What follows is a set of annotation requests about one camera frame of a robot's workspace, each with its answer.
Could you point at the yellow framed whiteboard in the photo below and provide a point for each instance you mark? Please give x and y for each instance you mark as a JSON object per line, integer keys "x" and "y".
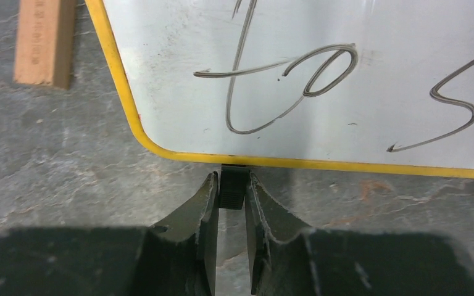
{"x": 375, "y": 86}

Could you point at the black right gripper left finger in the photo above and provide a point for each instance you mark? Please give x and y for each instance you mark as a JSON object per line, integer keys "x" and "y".
{"x": 179, "y": 252}

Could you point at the black whiteboard foot clip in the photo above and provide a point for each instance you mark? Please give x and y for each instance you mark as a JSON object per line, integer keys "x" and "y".
{"x": 232, "y": 188}

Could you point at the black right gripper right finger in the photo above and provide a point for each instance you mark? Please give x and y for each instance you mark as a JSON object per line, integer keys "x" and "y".
{"x": 286, "y": 255}

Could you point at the small wooden block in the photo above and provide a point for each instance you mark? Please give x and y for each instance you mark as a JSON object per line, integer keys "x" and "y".
{"x": 44, "y": 43}

